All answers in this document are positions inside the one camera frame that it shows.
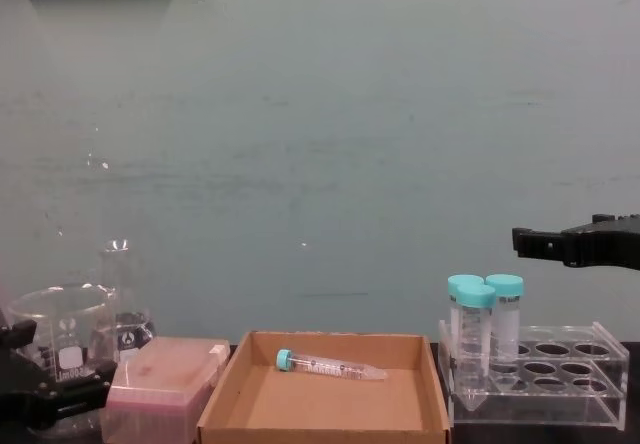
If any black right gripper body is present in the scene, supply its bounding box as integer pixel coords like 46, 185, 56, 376
560, 213, 640, 270

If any clear glass beaker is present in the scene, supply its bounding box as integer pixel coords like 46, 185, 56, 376
6, 285, 120, 436

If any wide teal-capped centrifuge tube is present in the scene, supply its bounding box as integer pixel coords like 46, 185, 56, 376
456, 283, 497, 414
446, 274, 482, 353
484, 273, 525, 381

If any clear glass conical flask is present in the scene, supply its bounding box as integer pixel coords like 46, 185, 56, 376
98, 238, 157, 366

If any pink pipette tip box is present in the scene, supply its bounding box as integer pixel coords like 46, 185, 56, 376
101, 336, 232, 444

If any clear acrylic tube rack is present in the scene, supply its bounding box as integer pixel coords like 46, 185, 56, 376
438, 319, 631, 433

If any black table cloth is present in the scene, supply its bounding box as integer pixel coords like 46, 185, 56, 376
0, 336, 640, 444

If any slim teal-capped centrifuge tube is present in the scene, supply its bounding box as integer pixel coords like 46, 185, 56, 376
275, 348, 390, 384

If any shallow brown cardboard tray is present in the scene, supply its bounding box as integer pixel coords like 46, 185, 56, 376
196, 330, 452, 444

